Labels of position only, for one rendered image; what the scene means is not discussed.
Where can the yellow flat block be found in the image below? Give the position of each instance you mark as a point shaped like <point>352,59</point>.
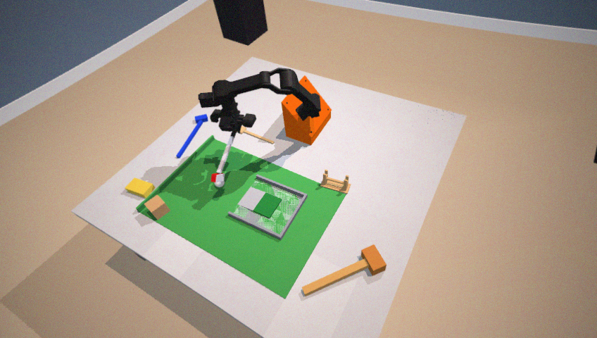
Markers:
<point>140,188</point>

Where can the blue putter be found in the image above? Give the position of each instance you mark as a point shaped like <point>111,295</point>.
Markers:
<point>200,119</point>

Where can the orange wooden mallet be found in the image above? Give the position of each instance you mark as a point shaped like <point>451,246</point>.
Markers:
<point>371,260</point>

